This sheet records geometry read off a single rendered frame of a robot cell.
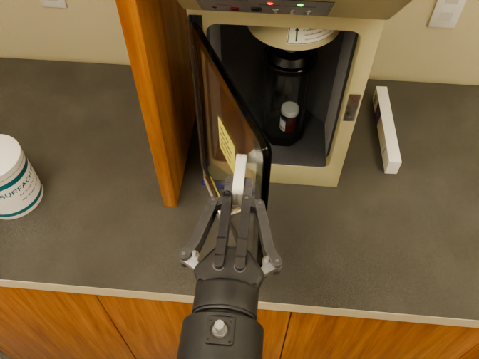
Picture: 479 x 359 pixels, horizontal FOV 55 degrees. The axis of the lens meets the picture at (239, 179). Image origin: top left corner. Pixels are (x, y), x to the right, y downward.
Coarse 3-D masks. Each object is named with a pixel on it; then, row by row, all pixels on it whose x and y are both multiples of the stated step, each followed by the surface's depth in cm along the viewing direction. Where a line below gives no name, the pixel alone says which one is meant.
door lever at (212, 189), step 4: (208, 176) 77; (204, 180) 77; (208, 180) 77; (212, 180) 77; (208, 184) 76; (212, 184) 76; (208, 188) 76; (212, 188) 76; (216, 188) 76; (208, 192) 76; (212, 192) 75; (216, 192) 75; (212, 196) 75; (216, 196) 75; (220, 196) 75; (236, 208) 74; (240, 208) 74; (232, 212) 73; (236, 212) 74; (240, 212) 74; (232, 216) 74
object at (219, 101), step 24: (192, 24) 73; (216, 72) 68; (216, 96) 72; (216, 120) 77; (240, 120) 63; (216, 144) 83; (240, 144) 67; (264, 144) 58; (216, 168) 91; (264, 168) 60; (264, 192) 64
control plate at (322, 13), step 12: (204, 0) 64; (216, 0) 64; (228, 0) 64; (240, 0) 63; (252, 0) 63; (264, 0) 62; (276, 0) 62; (288, 0) 61; (300, 0) 61; (252, 12) 70; (264, 12) 70; (288, 12) 69; (300, 12) 68; (312, 12) 68; (324, 12) 67
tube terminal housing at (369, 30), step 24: (240, 24) 76; (264, 24) 75; (288, 24) 75; (312, 24) 75; (336, 24) 74; (360, 24) 74; (360, 48) 77; (360, 72) 81; (336, 144) 97; (288, 168) 105; (312, 168) 104; (336, 168) 103
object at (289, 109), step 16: (272, 64) 90; (272, 80) 93; (288, 80) 91; (304, 80) 93; (272, 96) 96; (288, 96) 95; (304, 96) 97; (272, 112) 100; (288, 112) 98; (272, 128) 104; (288, 128) 102
